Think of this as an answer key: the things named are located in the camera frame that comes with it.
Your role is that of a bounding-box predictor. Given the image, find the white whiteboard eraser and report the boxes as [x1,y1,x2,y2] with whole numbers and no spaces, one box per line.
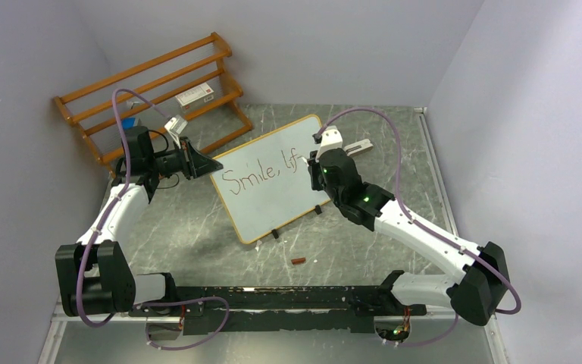
[343,139,374,157]

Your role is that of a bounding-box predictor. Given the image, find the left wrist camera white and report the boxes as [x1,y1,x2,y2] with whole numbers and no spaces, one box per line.
[164,115,188,149]

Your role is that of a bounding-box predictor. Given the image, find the blue small object on rack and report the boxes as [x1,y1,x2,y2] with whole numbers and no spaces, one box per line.
[121,116,142,130]

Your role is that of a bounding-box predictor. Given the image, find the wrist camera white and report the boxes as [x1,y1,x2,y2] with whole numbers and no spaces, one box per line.
[164,115,188,149]
[314,125,343,161]

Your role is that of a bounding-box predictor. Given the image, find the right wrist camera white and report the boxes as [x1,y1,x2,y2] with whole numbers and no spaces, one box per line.
[314,125,343,161]

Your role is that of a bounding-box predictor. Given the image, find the wooden shelf rack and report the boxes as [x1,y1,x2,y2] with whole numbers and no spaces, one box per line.
[53,32,253,184]

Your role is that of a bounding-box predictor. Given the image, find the white red box on rack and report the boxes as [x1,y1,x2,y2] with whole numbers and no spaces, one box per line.
[175,83,214,113]

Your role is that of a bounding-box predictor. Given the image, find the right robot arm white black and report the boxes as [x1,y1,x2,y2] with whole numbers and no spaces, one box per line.
[307,149,509,326]

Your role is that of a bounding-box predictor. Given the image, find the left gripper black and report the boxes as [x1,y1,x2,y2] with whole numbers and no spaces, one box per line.
[147,136,221,180]

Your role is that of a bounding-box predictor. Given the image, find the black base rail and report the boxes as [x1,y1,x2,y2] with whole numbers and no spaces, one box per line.
[129,285,427,335]

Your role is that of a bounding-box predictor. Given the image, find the aluminium frame rail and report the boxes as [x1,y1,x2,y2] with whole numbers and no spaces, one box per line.
[38,303,139,363]

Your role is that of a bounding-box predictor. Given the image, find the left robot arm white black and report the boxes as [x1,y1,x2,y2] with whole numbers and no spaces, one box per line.
[55,126,224,317]

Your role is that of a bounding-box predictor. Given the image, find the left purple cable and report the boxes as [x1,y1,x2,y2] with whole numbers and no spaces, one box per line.
[75,89,171,328]

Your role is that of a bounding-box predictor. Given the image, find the yellow framed whiteboard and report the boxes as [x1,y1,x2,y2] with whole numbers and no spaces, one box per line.
[211,115,329,244]

